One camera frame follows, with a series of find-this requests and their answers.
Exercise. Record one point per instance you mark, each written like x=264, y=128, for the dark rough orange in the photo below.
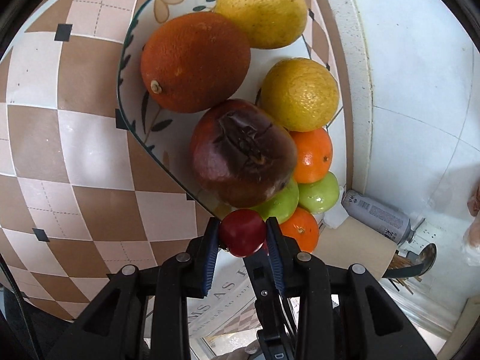
x=195, y=61

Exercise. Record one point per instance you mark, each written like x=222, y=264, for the yellow lemon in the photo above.
x=300, y=94
x=268, y=24

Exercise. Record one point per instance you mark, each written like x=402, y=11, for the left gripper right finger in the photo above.
x=343, y=313

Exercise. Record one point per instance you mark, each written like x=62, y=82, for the beige utensil holder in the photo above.
x=353, y=242

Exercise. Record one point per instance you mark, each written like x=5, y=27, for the metal ladle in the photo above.
x=426, y=258

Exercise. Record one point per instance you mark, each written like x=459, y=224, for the large bright orange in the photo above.
x=303, y=227

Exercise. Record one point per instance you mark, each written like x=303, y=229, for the small shiny tangerine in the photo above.
x=315, y=154

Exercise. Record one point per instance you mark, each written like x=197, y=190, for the red cherry tomato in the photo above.
x=243, y=232

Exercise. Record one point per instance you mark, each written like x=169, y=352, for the wooden chopsticks bundle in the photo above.
x=398, y=262

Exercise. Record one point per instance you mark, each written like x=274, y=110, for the white spray can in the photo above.
x=392, y=224

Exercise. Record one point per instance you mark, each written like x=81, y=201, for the checkered printed table mat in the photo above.
x=80, y=197

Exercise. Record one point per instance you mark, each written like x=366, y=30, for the crumpled white tissue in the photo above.
x=335, y=216

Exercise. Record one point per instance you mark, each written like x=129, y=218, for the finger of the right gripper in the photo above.
x=273, y=282

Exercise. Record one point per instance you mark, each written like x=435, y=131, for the large green apple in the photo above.
x=282, y=205

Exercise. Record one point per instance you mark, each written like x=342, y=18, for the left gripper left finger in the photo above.
x=142, y=314

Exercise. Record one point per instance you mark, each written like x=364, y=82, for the teal handled knife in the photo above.
x=407, y=272

